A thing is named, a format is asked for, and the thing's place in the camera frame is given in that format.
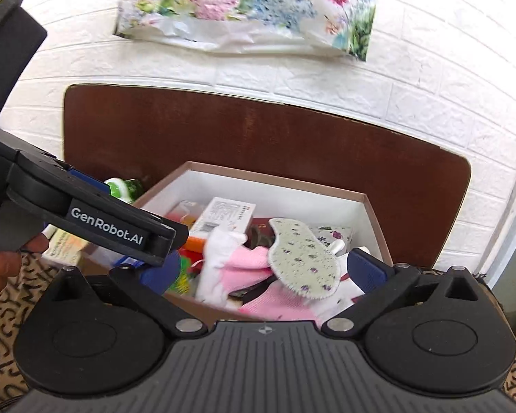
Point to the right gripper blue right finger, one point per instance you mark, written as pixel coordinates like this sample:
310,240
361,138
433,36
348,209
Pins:
366,271

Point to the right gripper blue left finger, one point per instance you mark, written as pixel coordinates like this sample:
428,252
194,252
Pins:
159,279

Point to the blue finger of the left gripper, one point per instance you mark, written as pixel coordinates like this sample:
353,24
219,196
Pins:
100,186

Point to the floral white shoe insole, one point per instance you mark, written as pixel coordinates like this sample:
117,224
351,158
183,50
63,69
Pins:
301,262

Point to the pink white work glove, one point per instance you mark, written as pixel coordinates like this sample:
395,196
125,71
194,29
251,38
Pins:
229,266

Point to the person's left hand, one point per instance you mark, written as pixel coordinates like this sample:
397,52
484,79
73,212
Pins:
10,262

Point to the green white toy bottle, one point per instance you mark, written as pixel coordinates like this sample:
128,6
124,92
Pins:
126,190

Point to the christmas print fabric pouch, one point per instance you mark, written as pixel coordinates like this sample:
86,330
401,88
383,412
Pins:
329,234

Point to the white orange carton box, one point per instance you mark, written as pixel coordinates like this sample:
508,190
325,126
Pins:
228,215

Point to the dark brown wooden headboard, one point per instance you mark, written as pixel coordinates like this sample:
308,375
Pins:
416,188

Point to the brown cardboard storage box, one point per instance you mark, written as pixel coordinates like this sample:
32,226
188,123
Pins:
185,193

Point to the floral plastic sheet on wall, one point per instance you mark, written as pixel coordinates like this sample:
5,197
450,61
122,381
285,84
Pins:
304,27

